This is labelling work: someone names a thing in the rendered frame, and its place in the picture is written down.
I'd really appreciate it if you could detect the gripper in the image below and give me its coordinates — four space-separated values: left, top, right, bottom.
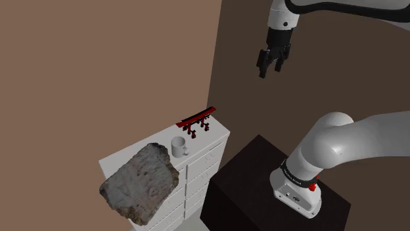
256 27 294 79

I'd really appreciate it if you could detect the red and black gate figure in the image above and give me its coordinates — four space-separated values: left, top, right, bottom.
175 106 217 140

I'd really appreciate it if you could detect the white chest of drawers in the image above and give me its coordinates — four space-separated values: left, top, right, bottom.
98 115 231 231

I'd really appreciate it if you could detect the white mug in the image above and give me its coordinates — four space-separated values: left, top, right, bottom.
170 136 191 159

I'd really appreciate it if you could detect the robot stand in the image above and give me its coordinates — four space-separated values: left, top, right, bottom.
199 134 352 231

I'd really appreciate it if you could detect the grey carved stone slab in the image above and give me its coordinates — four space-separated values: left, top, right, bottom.
99 142 180 226

